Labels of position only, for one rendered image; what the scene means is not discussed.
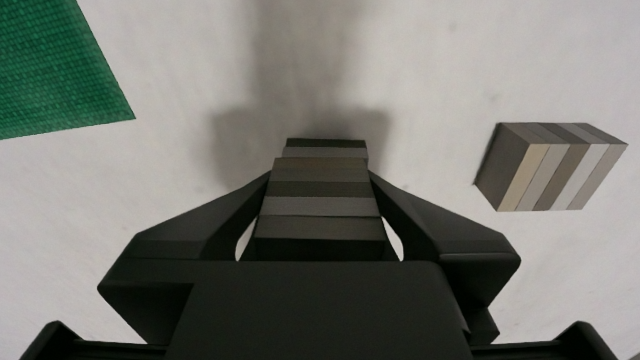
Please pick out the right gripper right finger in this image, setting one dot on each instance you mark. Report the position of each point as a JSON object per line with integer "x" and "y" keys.
{"x": 478, "y": 261}

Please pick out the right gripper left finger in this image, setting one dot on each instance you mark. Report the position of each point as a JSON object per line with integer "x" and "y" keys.
{"x": 209, "y": 232}

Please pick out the green mat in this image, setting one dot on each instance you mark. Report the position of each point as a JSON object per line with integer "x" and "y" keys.
{"x": 53, "y": 73}

